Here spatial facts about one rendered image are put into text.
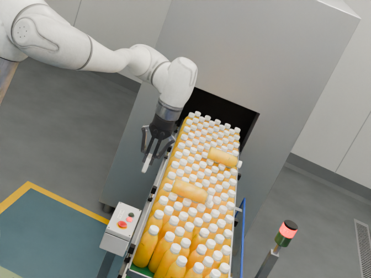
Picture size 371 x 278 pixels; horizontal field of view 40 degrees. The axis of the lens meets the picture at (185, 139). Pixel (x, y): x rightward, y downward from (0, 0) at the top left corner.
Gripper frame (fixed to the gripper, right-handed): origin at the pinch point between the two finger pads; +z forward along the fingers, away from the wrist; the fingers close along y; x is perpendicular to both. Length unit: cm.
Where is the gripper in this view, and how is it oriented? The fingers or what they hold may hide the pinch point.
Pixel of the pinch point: (147, 163)
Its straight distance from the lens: 188.1
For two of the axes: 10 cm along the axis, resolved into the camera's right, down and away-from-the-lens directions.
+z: -3.6, 8.3, 4.2
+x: -1.3, 4.0, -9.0
